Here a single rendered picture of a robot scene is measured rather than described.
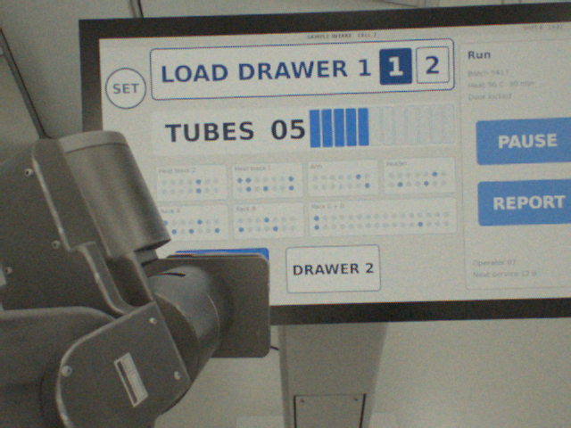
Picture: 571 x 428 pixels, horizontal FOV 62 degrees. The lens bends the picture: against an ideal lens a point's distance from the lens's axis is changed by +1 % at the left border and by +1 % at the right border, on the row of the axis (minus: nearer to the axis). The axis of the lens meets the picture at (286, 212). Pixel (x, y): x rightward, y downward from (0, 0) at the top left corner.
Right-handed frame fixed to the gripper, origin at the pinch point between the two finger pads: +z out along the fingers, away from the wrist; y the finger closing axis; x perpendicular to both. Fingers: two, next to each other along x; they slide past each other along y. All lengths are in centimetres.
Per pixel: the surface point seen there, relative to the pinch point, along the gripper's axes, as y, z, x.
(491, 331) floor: -69, 122, 33
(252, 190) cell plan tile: -2.4, 6.8, -8.7
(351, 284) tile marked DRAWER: -12.1, 7.3, 0.9
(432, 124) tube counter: -20.2, 7.1, -14.9
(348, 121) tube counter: -12.0, 6.9, -15.3
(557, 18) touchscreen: -32.3, 7.3, -24.9
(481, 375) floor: -61, 110, 44
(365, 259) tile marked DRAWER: -13.5, 7.3, -1.6
